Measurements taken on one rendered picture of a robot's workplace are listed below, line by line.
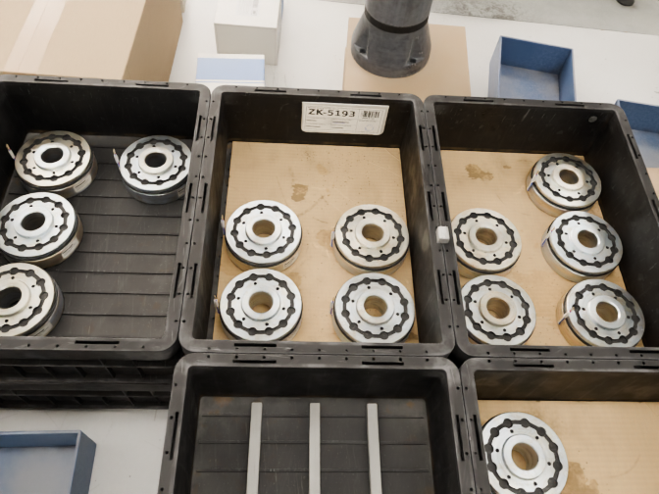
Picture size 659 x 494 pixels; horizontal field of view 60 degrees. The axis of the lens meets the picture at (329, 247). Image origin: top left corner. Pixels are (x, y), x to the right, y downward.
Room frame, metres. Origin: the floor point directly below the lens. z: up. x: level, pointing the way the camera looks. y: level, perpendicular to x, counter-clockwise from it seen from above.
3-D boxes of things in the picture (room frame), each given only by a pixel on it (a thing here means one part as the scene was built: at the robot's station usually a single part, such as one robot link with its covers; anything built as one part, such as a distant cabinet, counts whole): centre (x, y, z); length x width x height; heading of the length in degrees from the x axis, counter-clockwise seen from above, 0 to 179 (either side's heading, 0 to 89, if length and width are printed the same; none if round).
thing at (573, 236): (0.47, -0.35, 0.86); 0.05 x 0.05 x 0.01
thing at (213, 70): (0.73, 0.21, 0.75); 0.20 x 0.12 x 0.09; 10
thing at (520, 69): (0.92, -0.35, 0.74); 0.20 x 0.15 x 0.07; 176
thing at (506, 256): (0.45, -0.21, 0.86); 0.10 x 0.10 x 0.01
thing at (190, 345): (0.43, 0.02, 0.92); 0.40 x 0.30 x 0.02; 7
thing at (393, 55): (0.91, -0.06, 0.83); 0.15 x 0.15 x 0.10
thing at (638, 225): (0.46, -0.28, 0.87); 0.40 x 0.30 x 0.11; 7
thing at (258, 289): (0.31, 0.07, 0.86); 0.05 x 0.05 x 0.01
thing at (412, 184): (0.43, 0.02, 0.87); 0.40 x 0.30 x 0.11; 7
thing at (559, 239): (0.47, -0.35, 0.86); 0.10 x 0.10 x 0.01
